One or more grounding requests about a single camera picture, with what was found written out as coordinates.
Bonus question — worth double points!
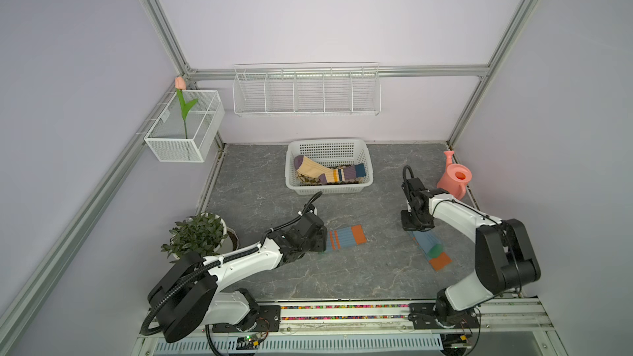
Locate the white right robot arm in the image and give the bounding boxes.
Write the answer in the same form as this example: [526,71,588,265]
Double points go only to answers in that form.
[402,176,542,328]

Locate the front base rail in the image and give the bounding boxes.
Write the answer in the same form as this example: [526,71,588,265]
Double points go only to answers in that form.
[142,296,555,335]

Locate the pink artificial tulip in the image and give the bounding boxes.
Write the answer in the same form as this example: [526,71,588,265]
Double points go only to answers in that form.
[175,76,198,139]

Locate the white wire wall shelf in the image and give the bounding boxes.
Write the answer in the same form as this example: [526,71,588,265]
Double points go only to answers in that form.
[232,62,382,116]

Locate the pink watering can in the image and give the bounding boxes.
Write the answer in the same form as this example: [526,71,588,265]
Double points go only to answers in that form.
[437,151,472,199]

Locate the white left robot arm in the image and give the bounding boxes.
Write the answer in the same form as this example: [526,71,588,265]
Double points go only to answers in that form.
[140,192,328,343]

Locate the blue green orange sock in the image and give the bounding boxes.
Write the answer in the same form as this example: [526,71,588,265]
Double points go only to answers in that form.
[325,225,367,252]

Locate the beige purple striped sock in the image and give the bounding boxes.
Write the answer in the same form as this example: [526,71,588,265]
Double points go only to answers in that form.
[293,155,367,186]

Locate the white wire wall basket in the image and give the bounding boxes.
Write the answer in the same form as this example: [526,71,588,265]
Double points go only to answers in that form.
[144,90,225,163]

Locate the green potted plant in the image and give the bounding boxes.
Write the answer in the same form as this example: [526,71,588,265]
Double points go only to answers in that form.
[161,213,240,263]

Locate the white plastic perforated basket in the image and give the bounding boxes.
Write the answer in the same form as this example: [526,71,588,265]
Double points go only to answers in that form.
[285,138,374,194]

